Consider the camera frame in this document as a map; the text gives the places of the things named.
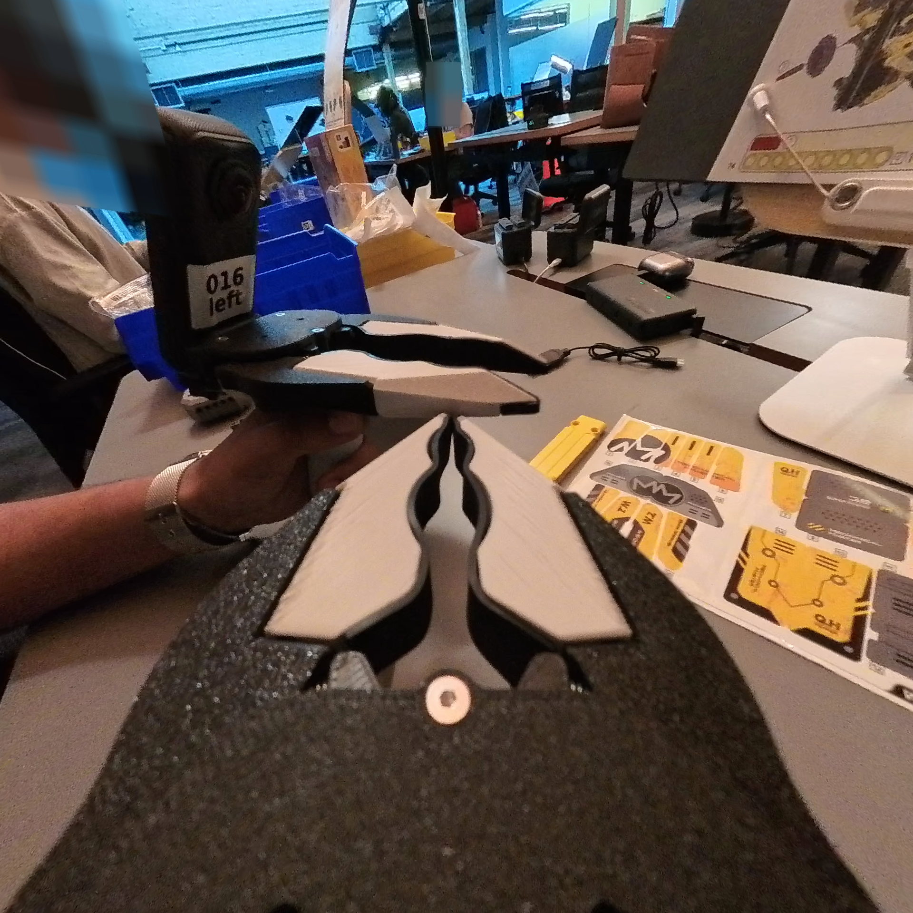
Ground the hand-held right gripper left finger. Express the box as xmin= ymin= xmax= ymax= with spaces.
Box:
xmin=260 ymin=412 xmax=455 ymax=691

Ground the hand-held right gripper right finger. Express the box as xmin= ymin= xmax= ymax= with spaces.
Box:
xmin=452 ymin=414 xmax=636 ymax=693

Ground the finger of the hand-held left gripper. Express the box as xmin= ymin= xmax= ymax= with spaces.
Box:
xmin=314 ymin=317 xmax=552 ymax=375
xmin=285 ymin=353 xmax=541 ymax=419

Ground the person's left forearm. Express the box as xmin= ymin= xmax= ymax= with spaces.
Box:
xmin=0 ymin=476 xmax=179 ymax=632

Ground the person's left hand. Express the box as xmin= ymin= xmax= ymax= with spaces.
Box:
xmin=175 ymin=412 xmax=372 ymax=550

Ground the yellow storage bin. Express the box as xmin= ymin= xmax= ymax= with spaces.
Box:
xmin=357 ymin=210 xmax=457 ymax=286

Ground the yellow plastic toy piece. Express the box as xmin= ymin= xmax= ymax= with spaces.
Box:
xmin=529 ymin=415 xmax=607 ymax=482

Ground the clear plastic bag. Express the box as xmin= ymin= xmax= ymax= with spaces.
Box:
xmin=89 ymin=274 xmax=154 ymax=318
xmin=324 ymin=178 xmax=493 ymax=254

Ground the blue storage bin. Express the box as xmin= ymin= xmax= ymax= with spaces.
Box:
xmin=114 ymin=182 xmax=373 ymax=393

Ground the black battery charger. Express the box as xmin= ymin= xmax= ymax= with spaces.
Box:
xmin=495 ymin=189 xmax=543 ymax=266
xmin=548 ymin=185 xmax=612 ymax=266

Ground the beige trouser leg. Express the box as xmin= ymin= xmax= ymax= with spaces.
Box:
xmin=0 ymin=193 xmax=154 ymax=372

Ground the silver wristwatch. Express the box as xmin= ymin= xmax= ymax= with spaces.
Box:
xmin=145 ymin=451 xmax=251 ymax=554

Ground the black power bank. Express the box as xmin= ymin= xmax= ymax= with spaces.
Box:
xmin=586 ymin=274 xmax=699 ymax=340

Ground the yellow grey sticker sheet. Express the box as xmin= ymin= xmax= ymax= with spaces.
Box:
xmin=563 ymin=414 xmax=913 ymax=710

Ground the wooden office desk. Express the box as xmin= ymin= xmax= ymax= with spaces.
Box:
xmin=371 ymin=110 xmax=643 ymax=215

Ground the black computer monitor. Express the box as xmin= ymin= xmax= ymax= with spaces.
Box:
xmin=571 ymin=66 xmax=609 ymax=114
xmin=521 ymin=75 xmax=564 ymax=129

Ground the black desk mat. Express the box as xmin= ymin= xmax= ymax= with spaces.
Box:
xmin=510 ymin=262 xmax=814 ymax=361

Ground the round black stand base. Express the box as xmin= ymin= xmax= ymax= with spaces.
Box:
xmin=692 ymin=185 xmax=753 ymax=240

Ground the brown cardboard box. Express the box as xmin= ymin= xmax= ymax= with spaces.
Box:
xmin=602 ymin=25 xmax=675 ymax=129

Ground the black display panel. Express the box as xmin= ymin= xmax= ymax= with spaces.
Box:
xmin=624 ymin=0 xmax=793 ymax=183

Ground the white page holder clip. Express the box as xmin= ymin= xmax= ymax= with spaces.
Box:
xmin=749 ymin=84 xmax=913 ymax=231

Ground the toy instruction booklet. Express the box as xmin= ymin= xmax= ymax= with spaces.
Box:
xmin=706 ymin=0 xmax=913 ymax=190

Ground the black usb cable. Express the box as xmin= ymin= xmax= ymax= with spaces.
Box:
xmin=538 ymin=344 xmax=686 ymax=372

